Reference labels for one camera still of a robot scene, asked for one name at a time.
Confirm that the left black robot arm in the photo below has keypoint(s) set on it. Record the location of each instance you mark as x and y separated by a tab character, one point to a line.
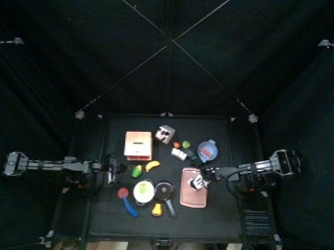
47	165

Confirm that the red blue toy spoon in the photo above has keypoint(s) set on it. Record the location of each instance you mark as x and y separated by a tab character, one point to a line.
126	199

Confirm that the dark green toy vegetable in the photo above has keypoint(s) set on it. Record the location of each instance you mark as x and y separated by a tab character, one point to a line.
192	157

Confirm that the black toy frying pan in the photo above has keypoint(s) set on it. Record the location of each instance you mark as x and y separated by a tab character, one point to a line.
164	194

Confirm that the yellow toy pear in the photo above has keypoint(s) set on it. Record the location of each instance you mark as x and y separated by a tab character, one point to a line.
156	210

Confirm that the small green toy food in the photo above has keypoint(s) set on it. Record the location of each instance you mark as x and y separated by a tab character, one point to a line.
186	144

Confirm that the blue toy pot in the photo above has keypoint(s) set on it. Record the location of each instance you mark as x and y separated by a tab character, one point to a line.
207	151

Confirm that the yellow toy banana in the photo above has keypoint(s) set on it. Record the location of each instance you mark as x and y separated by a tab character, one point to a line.
152	165

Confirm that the wooden drawer box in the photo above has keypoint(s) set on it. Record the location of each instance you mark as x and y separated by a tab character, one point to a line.
138	145

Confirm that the white striped toy block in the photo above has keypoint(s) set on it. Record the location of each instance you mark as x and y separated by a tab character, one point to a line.
178	153

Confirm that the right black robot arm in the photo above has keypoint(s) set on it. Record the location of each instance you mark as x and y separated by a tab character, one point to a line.
261	166

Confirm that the green yellow toy corn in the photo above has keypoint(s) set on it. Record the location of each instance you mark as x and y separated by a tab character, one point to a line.
136	171

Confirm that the grey toy oven box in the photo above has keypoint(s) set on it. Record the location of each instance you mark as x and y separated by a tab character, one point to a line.
164	133

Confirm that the small orange toy food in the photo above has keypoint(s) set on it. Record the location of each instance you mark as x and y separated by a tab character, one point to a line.
176	145

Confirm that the pink cutting board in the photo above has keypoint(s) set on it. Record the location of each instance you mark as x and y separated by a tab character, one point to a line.
191	196

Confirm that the grey frame corner bracket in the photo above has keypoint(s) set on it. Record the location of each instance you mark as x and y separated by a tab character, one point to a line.
325	43
16	41
79	114
253	117

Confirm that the white toy pot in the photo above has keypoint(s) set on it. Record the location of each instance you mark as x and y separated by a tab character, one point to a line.
143	191

